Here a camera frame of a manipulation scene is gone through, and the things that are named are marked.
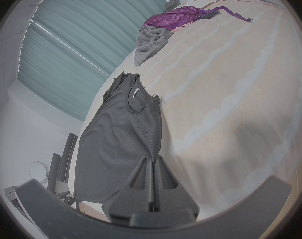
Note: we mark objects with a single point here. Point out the round white mirror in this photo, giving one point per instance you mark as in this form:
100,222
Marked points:
37,170

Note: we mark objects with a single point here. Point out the white printed pillow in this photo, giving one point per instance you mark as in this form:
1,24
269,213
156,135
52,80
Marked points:
203,1

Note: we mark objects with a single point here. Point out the black T-shirt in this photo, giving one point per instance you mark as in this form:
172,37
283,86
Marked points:
116,138

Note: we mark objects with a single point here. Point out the blue-green curtain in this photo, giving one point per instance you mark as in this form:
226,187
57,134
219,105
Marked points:
58,76
91,16

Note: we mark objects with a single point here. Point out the grey knit garment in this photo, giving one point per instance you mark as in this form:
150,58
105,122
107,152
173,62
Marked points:
151,42

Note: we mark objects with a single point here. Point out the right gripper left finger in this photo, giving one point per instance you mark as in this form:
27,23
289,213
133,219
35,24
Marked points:
136,190

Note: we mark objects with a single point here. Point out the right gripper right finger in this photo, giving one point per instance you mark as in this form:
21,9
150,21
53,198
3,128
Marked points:
170,195

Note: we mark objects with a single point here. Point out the black dressing table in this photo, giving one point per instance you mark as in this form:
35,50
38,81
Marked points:
68,155

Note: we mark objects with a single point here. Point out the pink garment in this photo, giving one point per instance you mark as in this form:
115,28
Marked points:
179,28

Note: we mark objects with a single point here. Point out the small dark grey garment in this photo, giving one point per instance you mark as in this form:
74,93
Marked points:
210,15

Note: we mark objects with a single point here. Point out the purple satin garment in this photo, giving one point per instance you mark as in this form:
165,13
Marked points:
170,17

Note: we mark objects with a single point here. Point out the bed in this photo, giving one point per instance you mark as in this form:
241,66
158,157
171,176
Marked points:
228,96

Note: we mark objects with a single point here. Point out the grey bedside table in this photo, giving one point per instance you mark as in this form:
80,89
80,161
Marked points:
170,5

